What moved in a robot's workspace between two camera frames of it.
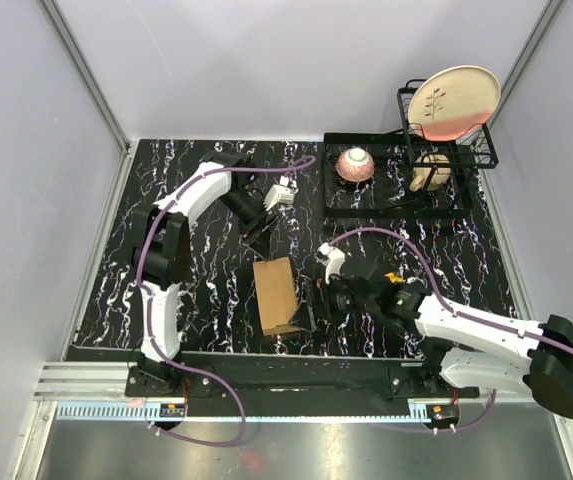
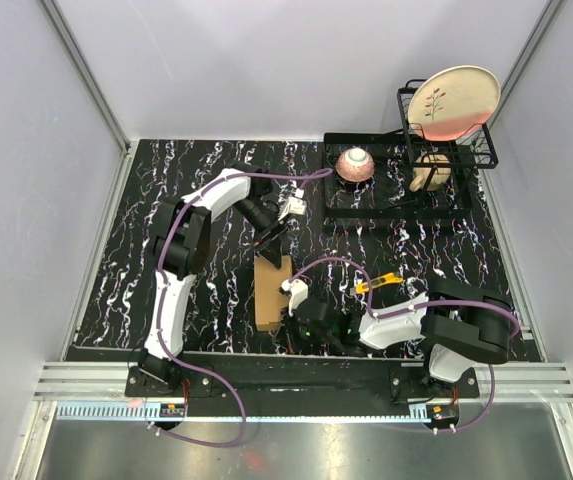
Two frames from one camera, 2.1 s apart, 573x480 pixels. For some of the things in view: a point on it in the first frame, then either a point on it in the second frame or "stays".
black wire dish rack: x=402 y=174 stays
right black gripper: x=303 y=317 → x=298 y=344
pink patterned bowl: x=355 y=164 stays
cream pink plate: x=454 y=103 stays
